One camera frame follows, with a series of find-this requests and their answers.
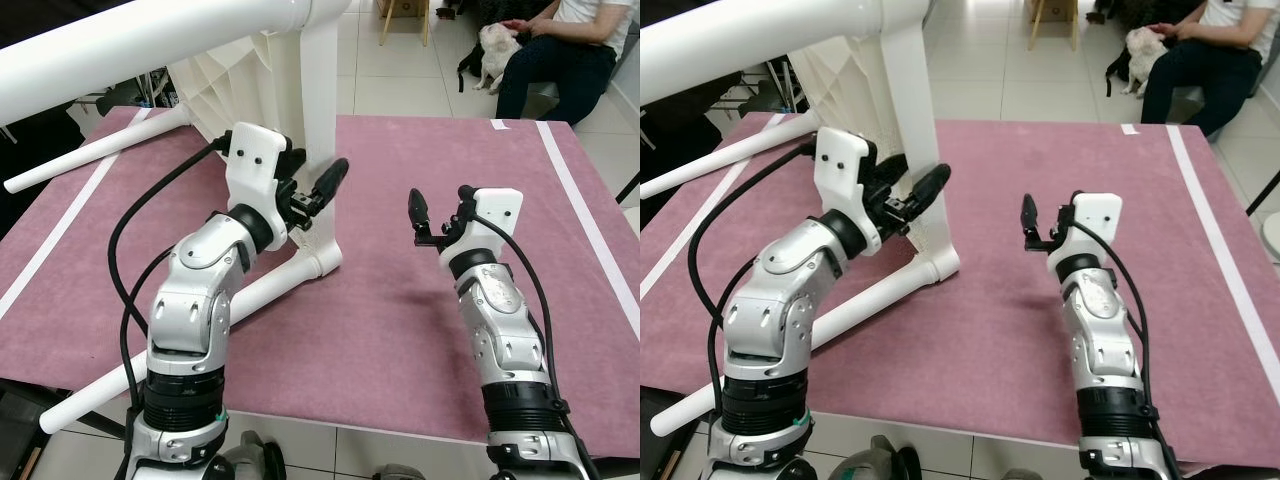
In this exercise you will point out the white plastic table leg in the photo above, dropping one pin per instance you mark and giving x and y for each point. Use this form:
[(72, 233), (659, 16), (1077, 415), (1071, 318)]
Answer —
[(780, 40), (150, 360), (90, 150), (730, 155), (800, 350), (150, 40)]

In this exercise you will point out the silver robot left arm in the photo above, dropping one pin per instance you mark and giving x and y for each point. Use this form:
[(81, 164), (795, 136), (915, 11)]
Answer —
[(780, 300), (195, 300)]

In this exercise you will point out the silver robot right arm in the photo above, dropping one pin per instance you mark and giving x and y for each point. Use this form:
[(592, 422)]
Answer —
[(1095, 320), (500, 320)]

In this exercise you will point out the white french bulldog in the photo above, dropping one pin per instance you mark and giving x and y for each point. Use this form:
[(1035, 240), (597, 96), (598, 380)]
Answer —
[(1135, 55), (492, 55)]

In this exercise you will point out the thin black pole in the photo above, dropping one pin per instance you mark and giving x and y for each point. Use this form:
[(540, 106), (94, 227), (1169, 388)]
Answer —
[(628, 190), (1265, 195)]

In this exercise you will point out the seated person in black trousers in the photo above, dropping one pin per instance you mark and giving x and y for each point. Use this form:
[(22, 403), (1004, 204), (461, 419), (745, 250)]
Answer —
[(1210, 60), (570, 50)]

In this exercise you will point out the wooden stool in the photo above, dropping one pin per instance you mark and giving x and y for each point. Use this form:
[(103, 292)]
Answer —
[(1055, 12), (405, 10)]

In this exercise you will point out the white floor fan stand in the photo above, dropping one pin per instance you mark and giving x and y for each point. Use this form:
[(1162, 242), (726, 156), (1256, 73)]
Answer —
[(1272, 235)]

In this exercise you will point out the robot right leg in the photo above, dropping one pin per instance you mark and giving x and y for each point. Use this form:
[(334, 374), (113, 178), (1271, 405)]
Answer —
[(400, 472), (1020, 474)]

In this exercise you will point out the robot leg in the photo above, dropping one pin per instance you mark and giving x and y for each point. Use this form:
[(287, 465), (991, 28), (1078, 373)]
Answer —
[(255, 460), (1020, 474), (880, 462), (400, 472)]

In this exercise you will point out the robot left leg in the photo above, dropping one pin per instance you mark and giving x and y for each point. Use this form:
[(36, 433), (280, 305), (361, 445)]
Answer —
[(255, 460), (880, 462)]

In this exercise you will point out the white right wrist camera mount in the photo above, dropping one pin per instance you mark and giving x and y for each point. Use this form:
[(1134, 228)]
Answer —
[(495, 215), (1095, 220)]

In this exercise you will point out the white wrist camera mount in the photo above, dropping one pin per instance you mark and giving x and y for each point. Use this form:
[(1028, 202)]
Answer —
[(255, 165), (1095, 220), (495, 215), (845, 170)]

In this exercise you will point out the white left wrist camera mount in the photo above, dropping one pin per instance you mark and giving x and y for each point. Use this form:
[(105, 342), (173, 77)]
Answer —
[(255, 165), (845, 170)]

